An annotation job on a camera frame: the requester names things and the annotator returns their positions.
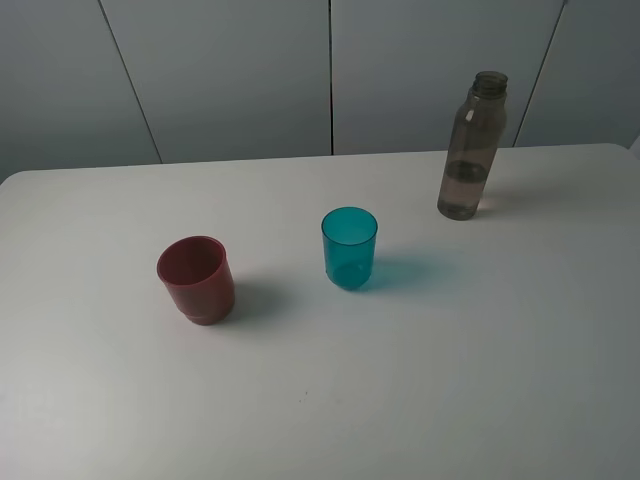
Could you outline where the translucent grey plastic bottle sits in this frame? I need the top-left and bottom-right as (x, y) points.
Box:
(437, 71), (508, 221)

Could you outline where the teal transparent plastic cup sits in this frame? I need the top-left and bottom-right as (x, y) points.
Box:
(321, 206), (378, 290)

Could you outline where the red plastic cup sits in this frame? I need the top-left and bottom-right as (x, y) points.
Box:
(156, 236), (235, 326)

